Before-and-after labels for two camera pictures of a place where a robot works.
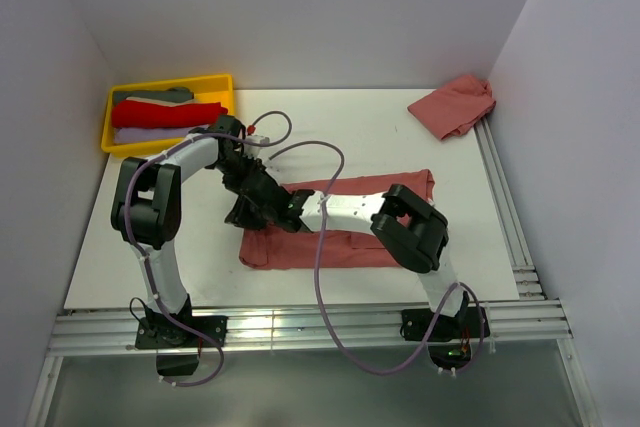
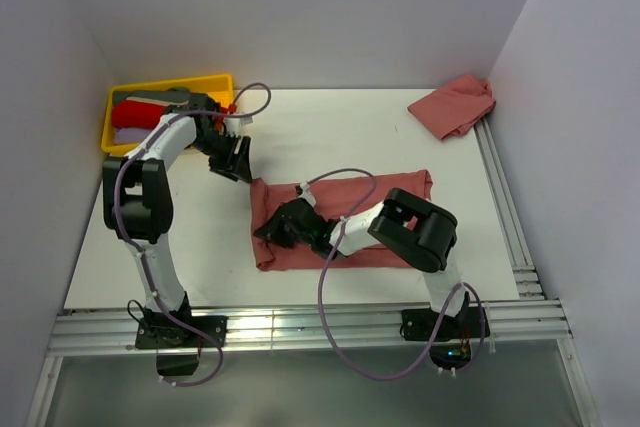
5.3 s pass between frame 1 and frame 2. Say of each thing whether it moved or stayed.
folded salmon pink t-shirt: stayed
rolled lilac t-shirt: stayed
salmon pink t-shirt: moved
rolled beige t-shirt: stayed
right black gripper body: moved
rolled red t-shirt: stayed
